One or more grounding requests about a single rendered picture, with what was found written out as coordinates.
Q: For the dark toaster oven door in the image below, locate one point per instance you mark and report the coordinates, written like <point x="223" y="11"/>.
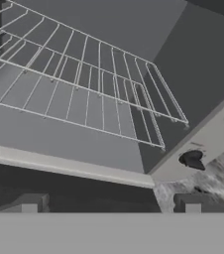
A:
<point x="84" y="191"/>

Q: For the black toaster oven knob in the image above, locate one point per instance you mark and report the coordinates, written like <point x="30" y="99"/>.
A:
<point x="192" y="160"/>

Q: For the grey toaster oven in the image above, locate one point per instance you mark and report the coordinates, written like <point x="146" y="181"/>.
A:
<point x="200" y="66"/>

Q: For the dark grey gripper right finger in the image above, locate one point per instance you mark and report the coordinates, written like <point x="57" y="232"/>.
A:
<point x="190" y="202"/>

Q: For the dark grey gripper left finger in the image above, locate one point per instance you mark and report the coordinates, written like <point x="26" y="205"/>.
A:
<point x="31" y="203"/>

